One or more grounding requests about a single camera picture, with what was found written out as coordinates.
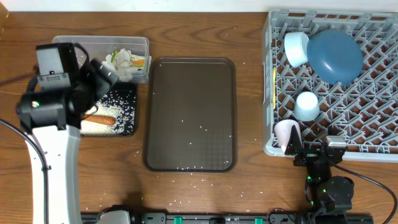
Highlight white rice pile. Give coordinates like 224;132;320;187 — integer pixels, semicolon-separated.
80;93;136;136

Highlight orange carrot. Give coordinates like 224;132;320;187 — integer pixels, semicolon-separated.
84;115;116;126

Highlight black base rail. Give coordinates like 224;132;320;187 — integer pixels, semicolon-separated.
80;207;374;224

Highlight dark blue plate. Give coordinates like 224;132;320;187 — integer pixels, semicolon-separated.
307;30;363;86

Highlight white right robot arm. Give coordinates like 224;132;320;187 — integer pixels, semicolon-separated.
285;125;354;223

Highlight grey dishwasher rack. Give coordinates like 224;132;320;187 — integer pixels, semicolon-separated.
262;9;397;162

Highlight clear plastic bin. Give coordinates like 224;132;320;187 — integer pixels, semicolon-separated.
52;35;152;83

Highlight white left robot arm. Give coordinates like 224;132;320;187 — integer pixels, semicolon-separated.
16;42;119;223

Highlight white tissue ball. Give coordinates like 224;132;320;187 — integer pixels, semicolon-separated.
113;49;134;72

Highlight black plastic tray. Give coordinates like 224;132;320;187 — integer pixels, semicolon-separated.
79;82;138;138

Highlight yellow plastic spoon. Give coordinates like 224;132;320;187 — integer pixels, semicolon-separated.
272;67;276;110

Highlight brown serving tray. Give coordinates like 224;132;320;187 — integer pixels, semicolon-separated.
143;57;238;172

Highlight blue plastic cup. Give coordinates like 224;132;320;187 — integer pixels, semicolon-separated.
294;91;320;121

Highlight white tissue long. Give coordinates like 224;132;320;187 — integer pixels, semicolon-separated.
101;54;116;72

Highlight pink plastic cup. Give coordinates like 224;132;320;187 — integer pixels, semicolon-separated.
274;119;301;152

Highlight yellow green snack wrapper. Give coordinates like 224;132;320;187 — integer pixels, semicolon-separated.
111;51;145;68

